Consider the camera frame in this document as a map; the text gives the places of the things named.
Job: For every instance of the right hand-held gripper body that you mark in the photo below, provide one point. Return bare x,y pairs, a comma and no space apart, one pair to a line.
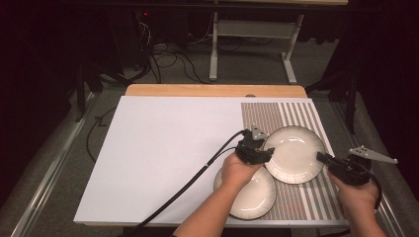
349,169

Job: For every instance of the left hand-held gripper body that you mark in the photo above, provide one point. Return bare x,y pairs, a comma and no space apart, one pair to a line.
252,149

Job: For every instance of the white plate with grey rim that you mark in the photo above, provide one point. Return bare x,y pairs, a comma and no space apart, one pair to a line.
293,154
253,197

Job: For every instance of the person's left hand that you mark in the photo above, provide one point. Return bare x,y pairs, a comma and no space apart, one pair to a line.
238,171

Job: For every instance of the person's right hand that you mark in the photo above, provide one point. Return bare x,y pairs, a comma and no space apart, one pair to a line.
357,197

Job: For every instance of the brown striped placemat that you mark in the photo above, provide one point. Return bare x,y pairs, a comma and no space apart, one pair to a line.
263,115

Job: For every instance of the black stand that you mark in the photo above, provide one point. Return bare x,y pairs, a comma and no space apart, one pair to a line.
82,89
351,98

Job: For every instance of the wooden table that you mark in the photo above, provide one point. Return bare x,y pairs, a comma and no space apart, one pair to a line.
214,90

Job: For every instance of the white board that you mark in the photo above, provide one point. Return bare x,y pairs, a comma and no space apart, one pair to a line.
164,148

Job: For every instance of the aluminium rail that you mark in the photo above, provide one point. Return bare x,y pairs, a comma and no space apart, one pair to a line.
388,214
49,171

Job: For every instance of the grey metal desk frame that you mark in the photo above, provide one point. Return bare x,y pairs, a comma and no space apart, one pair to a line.
253,29

